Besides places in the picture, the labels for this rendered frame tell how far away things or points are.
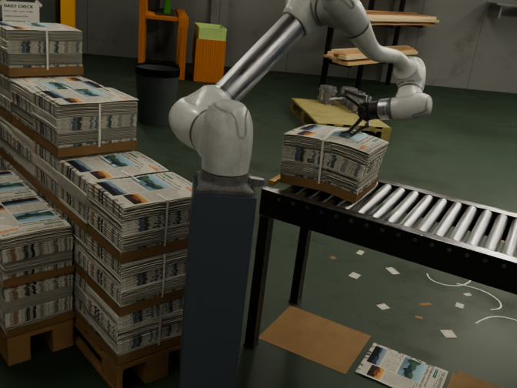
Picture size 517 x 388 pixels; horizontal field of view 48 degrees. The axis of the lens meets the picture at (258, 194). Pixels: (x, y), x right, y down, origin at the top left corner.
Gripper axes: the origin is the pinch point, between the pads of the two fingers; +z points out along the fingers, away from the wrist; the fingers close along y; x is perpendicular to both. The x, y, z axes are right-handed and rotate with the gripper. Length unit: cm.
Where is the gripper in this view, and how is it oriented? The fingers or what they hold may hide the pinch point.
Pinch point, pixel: (334, 115)
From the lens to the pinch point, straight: 255.7
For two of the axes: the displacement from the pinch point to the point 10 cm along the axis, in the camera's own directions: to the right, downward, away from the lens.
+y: 1.5, 9.7, 2.1
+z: -8.7, 0.3, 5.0
